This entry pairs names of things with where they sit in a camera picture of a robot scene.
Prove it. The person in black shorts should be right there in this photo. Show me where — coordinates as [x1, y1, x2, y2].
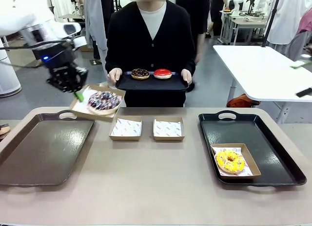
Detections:
[206, 0, 229, 38]

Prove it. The person in grey-blue shirt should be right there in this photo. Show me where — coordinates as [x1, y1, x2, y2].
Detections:
[83, 0, 115, 61]

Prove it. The black rimmed serving tray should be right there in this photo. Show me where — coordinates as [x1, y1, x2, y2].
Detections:
[115, 71, 190, 92]

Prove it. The black tray with handles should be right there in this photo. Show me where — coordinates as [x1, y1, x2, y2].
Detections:
[198, 110, 307, 187]

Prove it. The person in black cardigan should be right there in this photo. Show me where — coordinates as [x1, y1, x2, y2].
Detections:
[105, 0, 197, 107]

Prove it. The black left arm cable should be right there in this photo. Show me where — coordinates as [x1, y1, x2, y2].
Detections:
[0, 38, 74, 51]

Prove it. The person's left hand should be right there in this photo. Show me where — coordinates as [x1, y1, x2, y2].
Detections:
[180, 69, 193, 86]

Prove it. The black stand pole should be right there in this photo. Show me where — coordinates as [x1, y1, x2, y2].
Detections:
[261, 0, 282, 48]

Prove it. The person in black t-shirt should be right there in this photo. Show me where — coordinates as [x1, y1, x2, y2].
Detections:
[175, 0, 210, 63]

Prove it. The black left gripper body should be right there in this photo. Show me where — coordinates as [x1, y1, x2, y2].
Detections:
[33, 42, 78, 72]

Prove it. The brown tray with handles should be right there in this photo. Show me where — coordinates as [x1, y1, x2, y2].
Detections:
[0, 110, 96, 188]

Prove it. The kraft paper food box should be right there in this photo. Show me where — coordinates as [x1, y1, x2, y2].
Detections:
[153, 116, 185, 142]
[109, 115, 143, 141]
[70, 83, 126, 122]
[210, 143, 262, 180]

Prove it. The purple sprinkled donut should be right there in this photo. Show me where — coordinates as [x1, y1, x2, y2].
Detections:
[87, 91, 122, 115]

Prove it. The light wooden desk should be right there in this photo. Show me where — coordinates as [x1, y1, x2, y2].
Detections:
[58, 14, 85, 23]

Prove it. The cardboard box with smile paper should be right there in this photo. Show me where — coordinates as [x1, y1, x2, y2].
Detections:
[110, 118, 142, 137]

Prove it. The chocolate sprinkled donut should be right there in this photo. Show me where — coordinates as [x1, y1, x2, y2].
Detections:
[131, 68, 150, 80]

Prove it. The cardboard box on floor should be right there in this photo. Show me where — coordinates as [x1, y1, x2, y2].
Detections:
[79, 43, 94, 53]

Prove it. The person in pink top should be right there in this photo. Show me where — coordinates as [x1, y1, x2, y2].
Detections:
[289, 9, 312, 62]

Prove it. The wooden workbench table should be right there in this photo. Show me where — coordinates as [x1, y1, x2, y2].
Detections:
[229, 15, 269, 45]

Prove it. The person's right hand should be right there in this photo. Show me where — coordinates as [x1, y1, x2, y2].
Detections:
[107, 68, 123, 85]

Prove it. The yellow sprinkled donut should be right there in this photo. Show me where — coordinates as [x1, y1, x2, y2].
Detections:
[216, 149, 246, 174]

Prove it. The orange bag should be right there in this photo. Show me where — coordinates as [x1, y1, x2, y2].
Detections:
[226, 94, 261, 108]

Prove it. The red glazed donut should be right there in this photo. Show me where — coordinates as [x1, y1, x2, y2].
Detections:
[153, 68, 173, 80]

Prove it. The white table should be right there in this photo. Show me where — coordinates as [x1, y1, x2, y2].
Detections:
[212, 44, 312, 124]

